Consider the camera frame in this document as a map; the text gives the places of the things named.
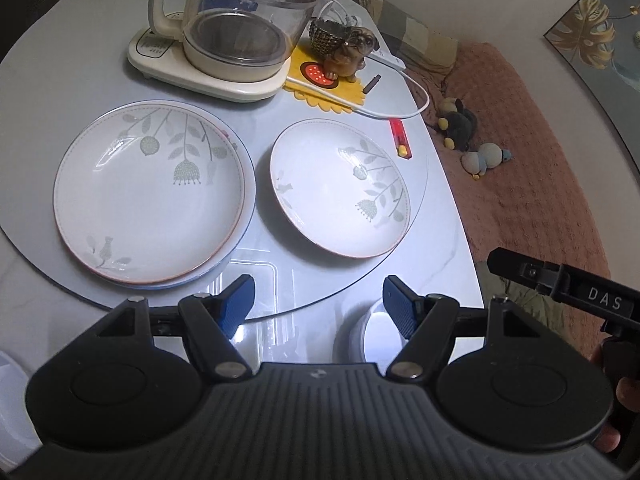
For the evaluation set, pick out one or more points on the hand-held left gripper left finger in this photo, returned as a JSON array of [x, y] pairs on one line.
[[240, 305]]

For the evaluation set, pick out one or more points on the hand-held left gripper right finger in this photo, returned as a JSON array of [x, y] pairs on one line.
[[400, 310]]

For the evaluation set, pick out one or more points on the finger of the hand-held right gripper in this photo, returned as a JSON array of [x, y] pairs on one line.
[[525, 270]]

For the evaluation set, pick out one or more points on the white bowl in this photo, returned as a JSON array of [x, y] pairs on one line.
[[12, 400], [375, 335]]

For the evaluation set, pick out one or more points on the white floral plate orange rim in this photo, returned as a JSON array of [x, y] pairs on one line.
[[330, 200], [150, 210]]

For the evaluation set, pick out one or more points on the person's right hand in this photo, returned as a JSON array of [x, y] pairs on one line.
[[627, 397]]

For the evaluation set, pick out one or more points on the person's olive trouser leg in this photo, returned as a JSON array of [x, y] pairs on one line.
[[530, 310]]

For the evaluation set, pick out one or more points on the pink blanket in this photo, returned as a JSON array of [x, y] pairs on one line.
[[525, 185]]

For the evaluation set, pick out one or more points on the blue-rimmed white plate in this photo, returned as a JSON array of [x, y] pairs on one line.
[[250, 185]]

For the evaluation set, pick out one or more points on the grey-blue plush duck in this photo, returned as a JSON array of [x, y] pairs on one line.
[[487, 155]]

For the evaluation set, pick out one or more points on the black and yellow plush toy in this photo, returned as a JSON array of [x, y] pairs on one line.
[[462, 125]]

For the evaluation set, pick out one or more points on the red lighter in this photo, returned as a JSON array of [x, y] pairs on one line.
[[400, 137]]

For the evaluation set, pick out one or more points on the yellow scalloped mat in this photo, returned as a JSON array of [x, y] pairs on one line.
[[345, 95]]

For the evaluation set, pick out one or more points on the small brown stick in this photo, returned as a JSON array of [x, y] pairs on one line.
[[372, 84]]

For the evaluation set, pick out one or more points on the cream kettle base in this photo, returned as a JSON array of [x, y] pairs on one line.
[[165, 67]]

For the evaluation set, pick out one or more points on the brown dog figurine with basket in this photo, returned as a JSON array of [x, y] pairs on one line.
[[350, 55]]

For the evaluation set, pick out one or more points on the plaid cushion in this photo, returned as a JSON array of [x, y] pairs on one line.
[[420, 30]]

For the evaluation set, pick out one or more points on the grey round turntable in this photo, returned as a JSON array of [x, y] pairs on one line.
[[45, 110]]

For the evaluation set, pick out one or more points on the glass kettle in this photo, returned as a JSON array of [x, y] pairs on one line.
[[240, 10]]

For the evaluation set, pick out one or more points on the framed leaf wall picture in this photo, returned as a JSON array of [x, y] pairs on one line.
[[590, 25]]

